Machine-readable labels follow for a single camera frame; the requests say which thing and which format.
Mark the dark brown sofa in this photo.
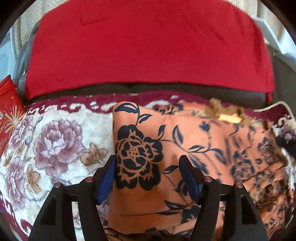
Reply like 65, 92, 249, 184
12, 24, 295, 108

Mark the white window frame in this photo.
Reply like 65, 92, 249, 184
253, 17, 295, 61

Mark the red blanket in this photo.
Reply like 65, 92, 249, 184
25, 1, 275, 105

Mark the floral plush blanket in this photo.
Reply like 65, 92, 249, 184
1, 90, 295, 240

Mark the orange floral garment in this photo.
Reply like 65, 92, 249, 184
103, 102, 292, 240

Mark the cream mesh curtain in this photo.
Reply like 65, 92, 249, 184
11, 0, 66, 57

